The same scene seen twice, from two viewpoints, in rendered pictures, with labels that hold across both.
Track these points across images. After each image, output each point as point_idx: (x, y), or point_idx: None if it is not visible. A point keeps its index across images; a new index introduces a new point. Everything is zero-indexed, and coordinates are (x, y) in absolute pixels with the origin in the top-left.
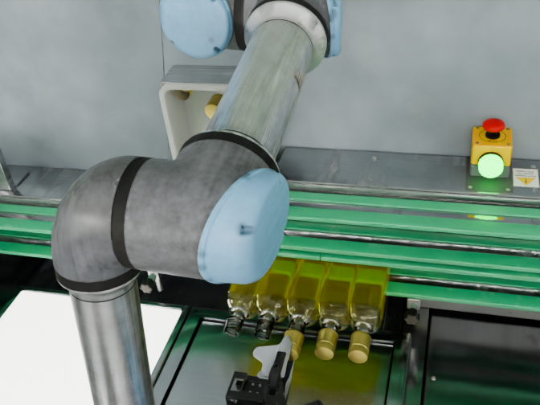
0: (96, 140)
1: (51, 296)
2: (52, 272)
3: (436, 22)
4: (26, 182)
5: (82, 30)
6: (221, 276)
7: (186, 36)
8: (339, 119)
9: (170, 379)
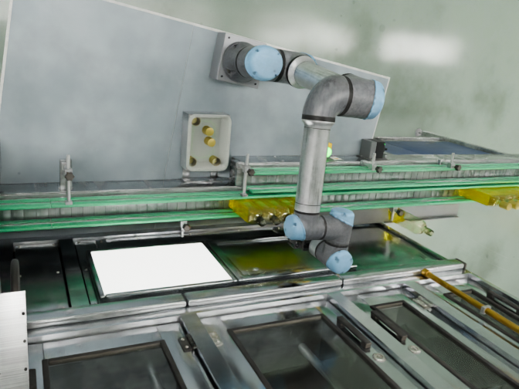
0: (121, 159)
1: (115, 251)
2: (89, 249)
3: (300, 93)
4: (77, 187)
5: (133, 89)
6: (376, 109)
7: (263, 69)
8: (258, 139)
9: (230, 260)
